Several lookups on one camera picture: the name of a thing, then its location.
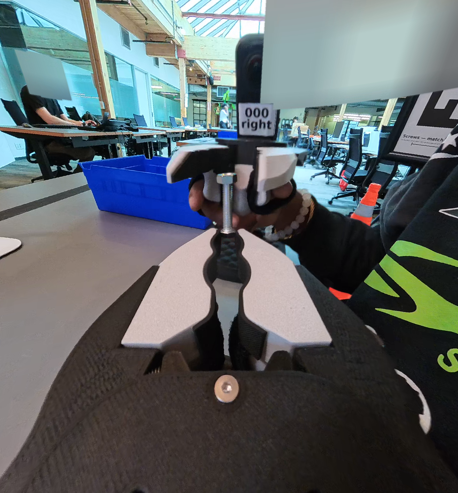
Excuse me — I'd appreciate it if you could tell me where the black hoodie with green print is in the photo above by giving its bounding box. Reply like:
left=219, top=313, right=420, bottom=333
left=347, top=116, right=458, bottom=493

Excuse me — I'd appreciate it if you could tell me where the white bead bracelet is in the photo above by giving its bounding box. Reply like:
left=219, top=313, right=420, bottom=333
left=265, top=188, right=315, bottom=242

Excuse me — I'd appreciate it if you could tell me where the black framed marker sign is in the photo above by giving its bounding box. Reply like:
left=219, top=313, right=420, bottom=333
left=386, top=86, right=458, bottom=167

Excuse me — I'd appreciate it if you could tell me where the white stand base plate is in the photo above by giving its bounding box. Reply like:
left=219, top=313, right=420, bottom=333
left=0, top=234, right=23, bottom=267

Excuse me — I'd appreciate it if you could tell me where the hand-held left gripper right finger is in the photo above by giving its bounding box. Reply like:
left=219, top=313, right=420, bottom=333
left=235, top=229, right=333, bottom=362

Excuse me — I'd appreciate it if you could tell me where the row of black office chairs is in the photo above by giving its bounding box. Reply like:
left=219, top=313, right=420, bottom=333
left=295, top=124, right=399, bottom=205

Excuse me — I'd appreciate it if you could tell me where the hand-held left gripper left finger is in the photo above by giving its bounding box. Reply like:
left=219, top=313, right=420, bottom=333
left=120, top=228, right=223, bottom=353

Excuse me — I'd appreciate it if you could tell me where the blue plastic bin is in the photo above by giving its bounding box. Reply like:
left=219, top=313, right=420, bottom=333
left=78, top=155, right=213, bottom=230

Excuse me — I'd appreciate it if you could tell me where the black honeycomb cushion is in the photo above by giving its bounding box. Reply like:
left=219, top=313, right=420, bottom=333
left=206, top=236, right=252, bottom=284

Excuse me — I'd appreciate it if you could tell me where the person's right hand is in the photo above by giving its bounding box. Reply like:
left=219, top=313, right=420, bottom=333
left=188, top=173, right=303, bottom=232

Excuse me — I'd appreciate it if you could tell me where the person's right forearm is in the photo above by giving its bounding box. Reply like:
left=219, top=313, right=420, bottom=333
left=286, top=200, right=388, bottom=294

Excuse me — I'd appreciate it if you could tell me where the gold bracelet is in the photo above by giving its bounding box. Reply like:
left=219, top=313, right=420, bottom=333
left=275, top=200, right=317, bottom=240

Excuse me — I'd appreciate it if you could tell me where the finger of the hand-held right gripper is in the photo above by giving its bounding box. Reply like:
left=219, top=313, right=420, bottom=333
left=257, top=148, right=299, bottom=193
left=166, top=145, right=237, bottom=184

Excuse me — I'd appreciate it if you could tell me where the thin long steel bolt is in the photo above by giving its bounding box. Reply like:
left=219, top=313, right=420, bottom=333
left=216, top=173, right=238, bottom=235

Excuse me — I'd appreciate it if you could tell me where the black mesh office chair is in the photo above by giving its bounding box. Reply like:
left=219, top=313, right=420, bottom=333
left=1, top=98, right=72, bottom=175

